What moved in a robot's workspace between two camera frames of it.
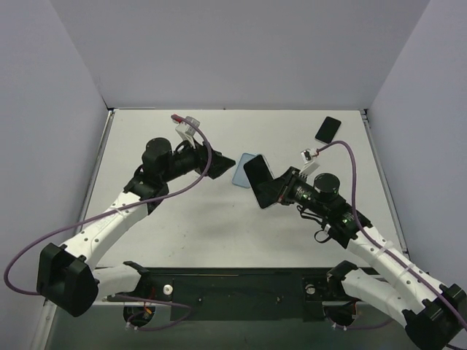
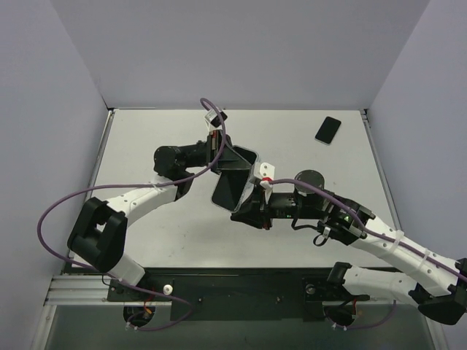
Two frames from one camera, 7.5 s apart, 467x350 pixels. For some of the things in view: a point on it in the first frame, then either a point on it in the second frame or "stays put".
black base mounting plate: (248, 294) stays put
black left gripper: (204, 159) -> (216, 149)
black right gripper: (285, 186) -> (263, 203)
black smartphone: (327, 130) stays put
